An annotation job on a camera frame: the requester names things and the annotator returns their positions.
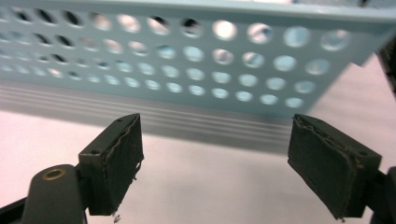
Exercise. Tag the blue perforated plastic basket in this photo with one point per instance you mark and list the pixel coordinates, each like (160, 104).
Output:
(205, 43)

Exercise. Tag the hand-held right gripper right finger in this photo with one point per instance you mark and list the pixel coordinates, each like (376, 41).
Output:
(323, 168)

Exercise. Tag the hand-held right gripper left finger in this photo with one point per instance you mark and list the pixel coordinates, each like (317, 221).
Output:
(118, 161)

